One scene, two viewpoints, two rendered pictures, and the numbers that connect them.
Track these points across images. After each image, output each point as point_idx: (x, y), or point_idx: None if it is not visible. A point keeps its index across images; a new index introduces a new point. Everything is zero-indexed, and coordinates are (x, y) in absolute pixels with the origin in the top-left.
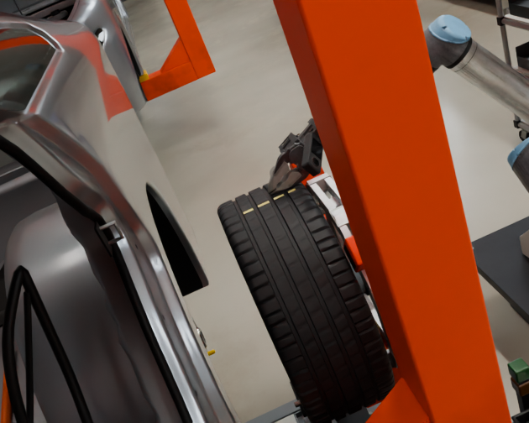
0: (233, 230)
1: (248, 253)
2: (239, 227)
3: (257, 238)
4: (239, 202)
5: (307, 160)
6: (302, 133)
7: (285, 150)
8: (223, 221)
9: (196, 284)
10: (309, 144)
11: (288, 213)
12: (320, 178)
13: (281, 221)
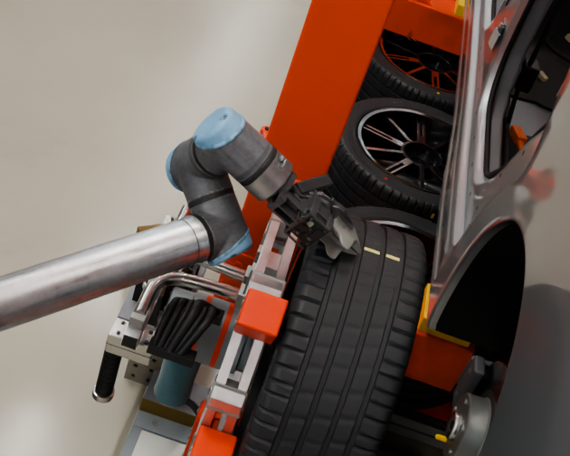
0: (419, 254)
1: (413, 238)
2: (411, 251)
3: (397, 235)
4: (393, 282)
5: (326, 175)
6: (299, 204)
7: (335, 202)
8: (423, 275)
9: None
10: (311, 179)
11: (354, 225)
12: (265, 279)
13: (363, 231)
